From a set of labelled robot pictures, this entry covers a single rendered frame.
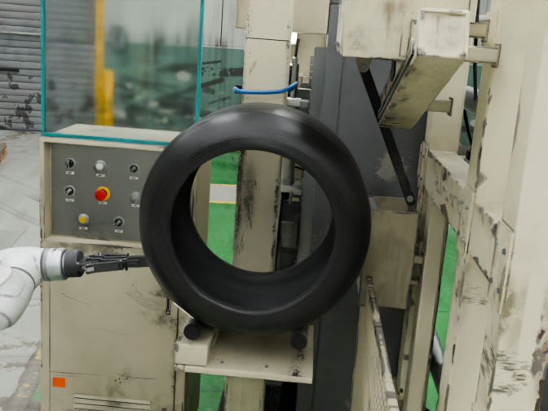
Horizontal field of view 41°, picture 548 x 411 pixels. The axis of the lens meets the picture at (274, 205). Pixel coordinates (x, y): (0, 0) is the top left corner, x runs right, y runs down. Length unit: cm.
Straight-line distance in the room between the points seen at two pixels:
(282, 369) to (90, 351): 103
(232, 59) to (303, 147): 933
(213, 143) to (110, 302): 110
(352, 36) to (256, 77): 68
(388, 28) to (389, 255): 85
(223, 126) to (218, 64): 929
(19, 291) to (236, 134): 68
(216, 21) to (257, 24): 899
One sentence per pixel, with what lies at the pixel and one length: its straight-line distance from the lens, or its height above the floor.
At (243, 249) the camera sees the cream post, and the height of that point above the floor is 103.
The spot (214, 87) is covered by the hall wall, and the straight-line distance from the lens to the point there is 1108.
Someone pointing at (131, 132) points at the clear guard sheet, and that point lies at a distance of 259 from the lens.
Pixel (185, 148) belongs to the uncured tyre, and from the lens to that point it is 180.
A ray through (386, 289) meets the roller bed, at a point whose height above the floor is 96.
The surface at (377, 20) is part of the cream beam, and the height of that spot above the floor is 171.
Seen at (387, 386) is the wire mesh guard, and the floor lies 100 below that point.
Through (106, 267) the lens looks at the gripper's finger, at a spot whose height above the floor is 104.
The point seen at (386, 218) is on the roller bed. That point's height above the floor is 118.
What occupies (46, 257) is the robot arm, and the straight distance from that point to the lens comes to 205.
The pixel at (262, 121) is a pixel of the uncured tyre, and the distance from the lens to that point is 178.
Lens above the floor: 168
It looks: 13 degrees down
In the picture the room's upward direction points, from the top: 4 degrees clockwise
